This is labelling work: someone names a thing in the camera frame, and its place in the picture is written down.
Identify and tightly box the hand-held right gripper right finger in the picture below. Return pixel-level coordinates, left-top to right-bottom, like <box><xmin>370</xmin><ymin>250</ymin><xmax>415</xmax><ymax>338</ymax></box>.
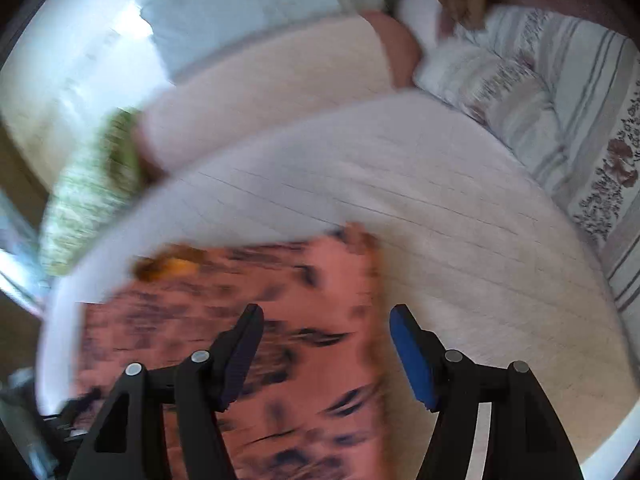
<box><xmin>389</xmin><ymin>303</ymin><xmax>584</xmax><ymax>480</ymax></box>

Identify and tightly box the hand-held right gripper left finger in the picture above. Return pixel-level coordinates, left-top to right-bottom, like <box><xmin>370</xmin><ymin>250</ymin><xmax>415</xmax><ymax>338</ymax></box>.
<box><xmin>67</xmin><ymin>303</ymin><xmax>265</xmax><ymax>480</ymax></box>

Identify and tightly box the orange floral long-sleeve shirt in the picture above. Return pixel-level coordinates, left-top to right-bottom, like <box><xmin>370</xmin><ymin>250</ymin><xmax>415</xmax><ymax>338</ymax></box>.
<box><xmin>75</xmin><ymin>222</ymin><xmax>396</xmax><ymax>480</ymax></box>

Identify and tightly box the green checked pillow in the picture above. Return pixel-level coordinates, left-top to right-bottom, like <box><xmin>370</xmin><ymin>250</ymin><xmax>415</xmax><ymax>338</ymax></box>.
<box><xmin>40</xmin><ymin>107</ymin><xmax>151</xmax><ymax>276</ymax></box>

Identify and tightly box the striped floral pillow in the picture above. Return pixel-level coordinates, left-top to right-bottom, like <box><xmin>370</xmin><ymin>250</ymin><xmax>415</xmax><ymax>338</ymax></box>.
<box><xmin>480</xmin><ymin>7</ymin><xmax>640</xmax><ymax>311</ymax></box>
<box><xmin>415</xmin><ymin>42</ymin><xmax>558</xmax><ymax>171</ymax></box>

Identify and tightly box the pink bolster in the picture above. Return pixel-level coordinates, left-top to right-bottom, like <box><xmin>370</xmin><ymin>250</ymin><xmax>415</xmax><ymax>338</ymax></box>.
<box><xmin>132</xmin><ymin>10</ymin><xmax>422</xmax><ymax>181</ymax></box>

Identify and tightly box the grey pillow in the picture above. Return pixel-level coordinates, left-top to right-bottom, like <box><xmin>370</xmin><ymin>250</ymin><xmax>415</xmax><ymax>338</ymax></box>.
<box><xmin>140</xmin><ymin>0</ymin><xmax>346</xmax><ymax>81</ymax></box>

